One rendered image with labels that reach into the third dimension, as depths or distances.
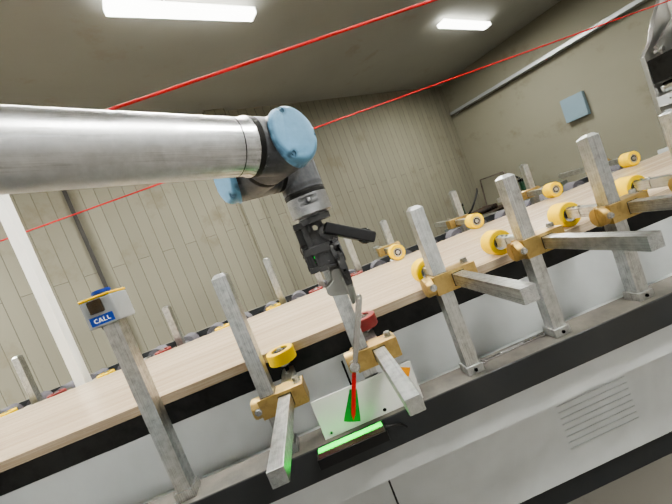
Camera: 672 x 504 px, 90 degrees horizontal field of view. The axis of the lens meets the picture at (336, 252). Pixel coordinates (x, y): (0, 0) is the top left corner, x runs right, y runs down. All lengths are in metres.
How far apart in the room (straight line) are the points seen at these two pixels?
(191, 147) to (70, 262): 4.31
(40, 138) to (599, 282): 1.41
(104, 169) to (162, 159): 0.06
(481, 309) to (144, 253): 4.14
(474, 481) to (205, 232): 4.20
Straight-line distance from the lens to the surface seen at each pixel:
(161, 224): 4.80
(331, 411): 0.89
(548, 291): 1.02
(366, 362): 0.86
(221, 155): 0.48
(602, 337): 1.11
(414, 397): 0.62
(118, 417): 1.22
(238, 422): 1.17
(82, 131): 0.45
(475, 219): 1.89
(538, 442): 1.44
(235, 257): 4.88
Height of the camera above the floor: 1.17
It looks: 4 degrees down
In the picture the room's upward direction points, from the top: 21 degrees counter-clockwise
